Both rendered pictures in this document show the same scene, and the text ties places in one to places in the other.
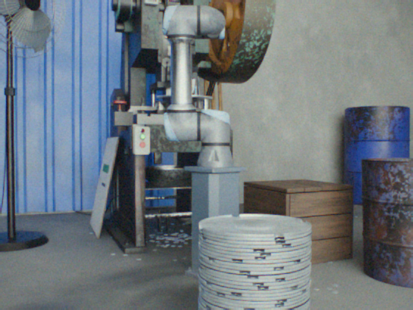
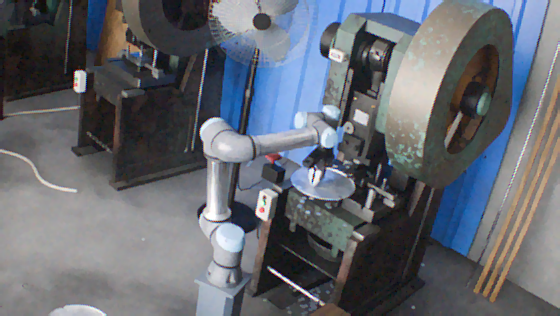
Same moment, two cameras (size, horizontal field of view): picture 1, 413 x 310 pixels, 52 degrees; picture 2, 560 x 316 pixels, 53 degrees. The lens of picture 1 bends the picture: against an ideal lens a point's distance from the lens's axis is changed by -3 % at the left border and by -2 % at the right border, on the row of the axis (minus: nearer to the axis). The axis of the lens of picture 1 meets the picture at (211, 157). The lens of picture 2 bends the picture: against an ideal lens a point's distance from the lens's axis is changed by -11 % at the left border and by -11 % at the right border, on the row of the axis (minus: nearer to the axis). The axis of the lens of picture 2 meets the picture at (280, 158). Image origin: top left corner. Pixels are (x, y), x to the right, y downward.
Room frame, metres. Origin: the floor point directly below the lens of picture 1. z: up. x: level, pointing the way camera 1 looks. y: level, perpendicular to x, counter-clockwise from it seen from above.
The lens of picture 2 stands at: (0.78, -1.89, 2.00)
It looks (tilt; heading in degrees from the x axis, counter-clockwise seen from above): 25 degrees down; 59
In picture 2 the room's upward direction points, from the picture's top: 12 degrees clockwise
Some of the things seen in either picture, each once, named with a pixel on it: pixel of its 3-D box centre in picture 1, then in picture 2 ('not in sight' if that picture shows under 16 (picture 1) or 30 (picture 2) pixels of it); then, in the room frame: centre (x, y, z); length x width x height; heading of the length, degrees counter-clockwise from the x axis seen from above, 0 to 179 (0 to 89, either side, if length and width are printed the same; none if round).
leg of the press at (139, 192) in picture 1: (119, 159); (318, 197); (2.53, 0.54, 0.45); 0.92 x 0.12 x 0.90; 22
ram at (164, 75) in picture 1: (171, 57); (365, 121); (2.46, 0.23, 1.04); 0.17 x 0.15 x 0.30; 22
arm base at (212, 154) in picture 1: (215, 154); (225, 267); (1.76, -0.02, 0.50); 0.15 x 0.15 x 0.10
